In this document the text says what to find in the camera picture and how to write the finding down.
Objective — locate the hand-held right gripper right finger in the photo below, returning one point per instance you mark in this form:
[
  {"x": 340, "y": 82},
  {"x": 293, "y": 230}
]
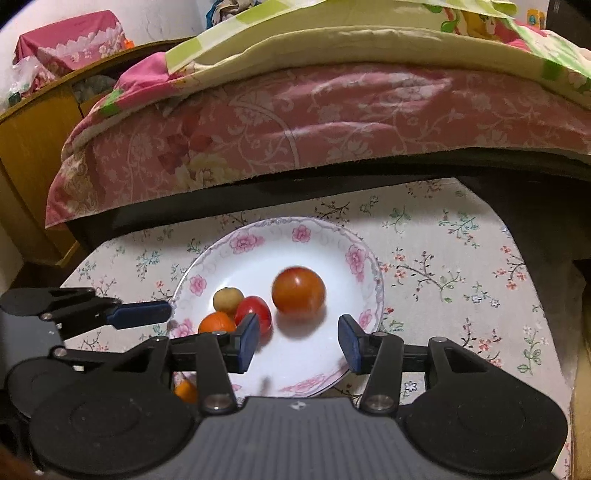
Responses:
[{"x": 350, "y": 346}]

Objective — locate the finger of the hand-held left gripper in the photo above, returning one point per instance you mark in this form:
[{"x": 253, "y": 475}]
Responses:
[
  {"x": 83, "y": 356},
  {"x": 138, "y": 314}
]

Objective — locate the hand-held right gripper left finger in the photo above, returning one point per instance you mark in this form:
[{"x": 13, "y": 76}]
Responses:
[{"x": 247, "y": 346}]

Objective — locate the small red tomato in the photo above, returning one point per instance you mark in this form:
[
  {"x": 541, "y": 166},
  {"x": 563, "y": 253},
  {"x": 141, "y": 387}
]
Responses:
[{"x": 256, "y": 309}]

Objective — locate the orange mandarin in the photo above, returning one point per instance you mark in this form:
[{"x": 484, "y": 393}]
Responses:
[
  {"x": 216, "y": 323},
  {"x": 186, "y": 392}
]

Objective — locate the small brown fruit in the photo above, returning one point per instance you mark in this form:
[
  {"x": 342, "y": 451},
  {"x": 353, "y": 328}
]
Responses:
[{"x": 227, "y": 299}]

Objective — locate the white floral plate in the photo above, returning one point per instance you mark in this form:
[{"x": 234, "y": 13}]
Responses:
[{"x": 258, "y": 277}]

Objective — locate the large orange-red tomato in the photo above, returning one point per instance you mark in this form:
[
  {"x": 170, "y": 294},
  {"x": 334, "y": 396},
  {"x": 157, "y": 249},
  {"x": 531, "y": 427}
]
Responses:
[{"x": 298, "y": 293}]

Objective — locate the floral tablecloth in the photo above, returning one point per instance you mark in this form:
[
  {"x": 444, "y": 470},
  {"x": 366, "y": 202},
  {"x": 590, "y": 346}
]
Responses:
[{"x": 461, "y": 277}]

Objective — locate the wooden cabinet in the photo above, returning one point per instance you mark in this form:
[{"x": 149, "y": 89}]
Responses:
[{"x": 32, "y": 152}]

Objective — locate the pink floral bedsheet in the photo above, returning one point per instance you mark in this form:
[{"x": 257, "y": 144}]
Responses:
[{"x": 323, "y": 120}]

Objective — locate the grey cloth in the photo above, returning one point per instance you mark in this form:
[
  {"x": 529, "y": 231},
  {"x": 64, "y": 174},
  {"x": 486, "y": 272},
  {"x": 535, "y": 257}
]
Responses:
[{"x": 92, "y": 87}]

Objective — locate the clear plastic bag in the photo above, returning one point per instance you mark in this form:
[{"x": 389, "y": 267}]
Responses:
[{"x": 25, "y": 78}]

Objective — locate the pink lace-trimmed cloth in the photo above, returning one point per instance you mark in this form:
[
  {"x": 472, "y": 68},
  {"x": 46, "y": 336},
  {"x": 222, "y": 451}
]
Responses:
[{"x": 55, "y": 37}]

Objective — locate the yellow green quilt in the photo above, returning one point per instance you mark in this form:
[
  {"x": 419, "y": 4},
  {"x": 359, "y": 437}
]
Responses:
[{"x": 323, "y": 46}]

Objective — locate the blue bundled clothing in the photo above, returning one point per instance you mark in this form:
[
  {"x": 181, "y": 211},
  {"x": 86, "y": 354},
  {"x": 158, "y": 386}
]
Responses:
[{"x": 226, "y": 11}]

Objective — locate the dark bed frame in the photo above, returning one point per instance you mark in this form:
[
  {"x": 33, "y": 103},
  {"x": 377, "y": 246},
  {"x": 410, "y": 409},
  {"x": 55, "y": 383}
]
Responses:
[{"x": 184, "y": 198}]

